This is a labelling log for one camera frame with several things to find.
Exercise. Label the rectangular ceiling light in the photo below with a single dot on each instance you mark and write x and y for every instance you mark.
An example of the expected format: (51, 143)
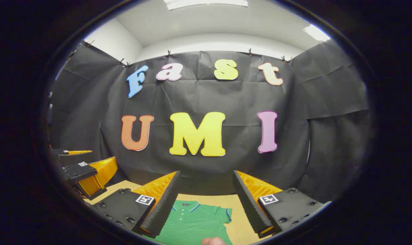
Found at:
(315, 33)
(206, 3)

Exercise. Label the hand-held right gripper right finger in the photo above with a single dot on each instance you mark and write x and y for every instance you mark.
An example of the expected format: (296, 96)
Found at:
(250, 207)

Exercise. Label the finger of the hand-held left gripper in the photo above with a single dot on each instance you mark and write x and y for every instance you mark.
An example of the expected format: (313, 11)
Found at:
(80, 172)
(75, 158)

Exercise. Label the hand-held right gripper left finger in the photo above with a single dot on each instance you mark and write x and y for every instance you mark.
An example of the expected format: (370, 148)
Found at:
(165, 207)

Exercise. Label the green T-shirt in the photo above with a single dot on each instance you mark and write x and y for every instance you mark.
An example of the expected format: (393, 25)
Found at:
(195, 224)

